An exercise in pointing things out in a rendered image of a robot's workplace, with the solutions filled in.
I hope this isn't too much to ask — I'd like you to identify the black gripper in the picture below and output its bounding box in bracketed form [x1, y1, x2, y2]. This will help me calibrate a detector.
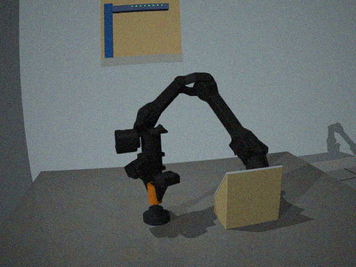
[139, 150, 180, 201]

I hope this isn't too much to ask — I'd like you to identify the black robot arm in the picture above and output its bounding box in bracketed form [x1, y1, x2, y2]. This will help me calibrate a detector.
[115, 72, 269, 179]

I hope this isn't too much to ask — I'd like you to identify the orange knob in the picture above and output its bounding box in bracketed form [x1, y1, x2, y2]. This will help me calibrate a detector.
[147, 182, 162, 205]

